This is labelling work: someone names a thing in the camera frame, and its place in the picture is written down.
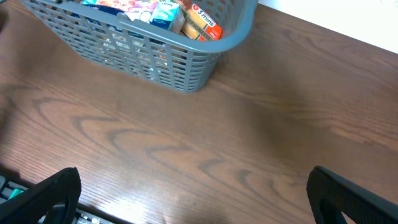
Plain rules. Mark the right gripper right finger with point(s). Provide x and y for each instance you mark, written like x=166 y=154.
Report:
x=333 y=197

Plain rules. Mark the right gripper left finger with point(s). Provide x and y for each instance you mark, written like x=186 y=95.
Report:
x=54 y=199

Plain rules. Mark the blue Kleenex tissue multipack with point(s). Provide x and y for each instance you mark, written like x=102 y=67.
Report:
x=164 y=14

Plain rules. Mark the grey plastic basket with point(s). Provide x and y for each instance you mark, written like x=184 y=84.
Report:
x=144 y=50

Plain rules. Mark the San Remo spaghetti packet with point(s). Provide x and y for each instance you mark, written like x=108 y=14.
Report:
x=198 y=24

